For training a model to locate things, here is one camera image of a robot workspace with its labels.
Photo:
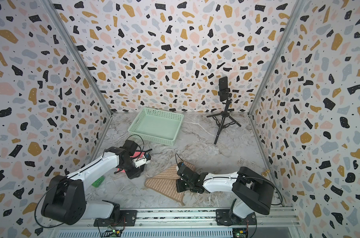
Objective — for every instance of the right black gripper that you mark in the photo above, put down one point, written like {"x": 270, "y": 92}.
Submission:
{"x": 179, "y": 189}

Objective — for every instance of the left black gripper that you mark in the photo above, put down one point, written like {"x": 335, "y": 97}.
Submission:
{"x": 135, "y": 173}

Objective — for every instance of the brown striped dishcloth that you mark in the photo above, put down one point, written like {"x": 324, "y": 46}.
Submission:
{"x": 165, "y": 184}

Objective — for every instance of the pink grey dishcloth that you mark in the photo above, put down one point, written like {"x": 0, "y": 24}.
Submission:
{"x": 132, "y": 171}

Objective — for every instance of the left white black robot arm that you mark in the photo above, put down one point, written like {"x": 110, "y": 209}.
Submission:
{"x": 65, "y": 199}

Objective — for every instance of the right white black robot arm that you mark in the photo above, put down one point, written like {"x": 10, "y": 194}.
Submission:
{"x": 254, "y": 192}

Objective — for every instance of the mint green plastic basket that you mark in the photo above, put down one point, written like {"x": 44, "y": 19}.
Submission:
{"x": 157, "y": 126}

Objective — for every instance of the black tripod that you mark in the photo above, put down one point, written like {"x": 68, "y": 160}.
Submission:
{"x": 220, "y": 119}

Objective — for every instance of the small brass knob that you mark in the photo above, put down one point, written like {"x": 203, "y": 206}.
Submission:
{"x": 265, "y": 173}

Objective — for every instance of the black smartphone on tripod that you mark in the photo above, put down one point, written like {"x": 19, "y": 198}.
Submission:
{"x": 224, "y": 90}

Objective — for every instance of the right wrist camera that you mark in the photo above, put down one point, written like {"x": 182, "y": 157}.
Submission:
{"x": 181, "y": 165}

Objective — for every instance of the aluminium front rail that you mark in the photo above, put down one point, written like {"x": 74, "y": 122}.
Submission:
{"x": 282, "y": 222}

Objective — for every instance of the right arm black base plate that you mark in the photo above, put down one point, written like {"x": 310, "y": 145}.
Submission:
{"x": 238, "y": 214}

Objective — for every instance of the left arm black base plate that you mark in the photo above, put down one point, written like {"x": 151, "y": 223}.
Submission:
{"x": 118, "y": 217}

